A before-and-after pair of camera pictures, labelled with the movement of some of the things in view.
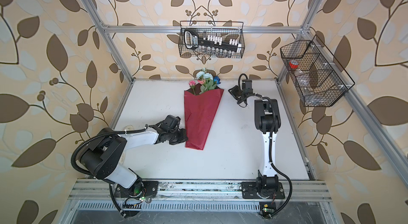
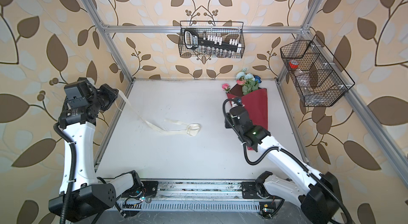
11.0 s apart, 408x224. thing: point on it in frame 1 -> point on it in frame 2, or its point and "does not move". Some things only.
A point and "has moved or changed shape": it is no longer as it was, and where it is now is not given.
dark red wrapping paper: [198, 111] has moved or changed shape
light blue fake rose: [207, 78] -> [251, 84]
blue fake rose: [215, 78] -> [257, 78]
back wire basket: [211, 39] does not move
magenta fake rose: [192, 84] -> [226, 87]
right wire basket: [319, 76] does not move
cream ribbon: [128, 127] -> [191, 129]
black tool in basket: [192, 41] does not move
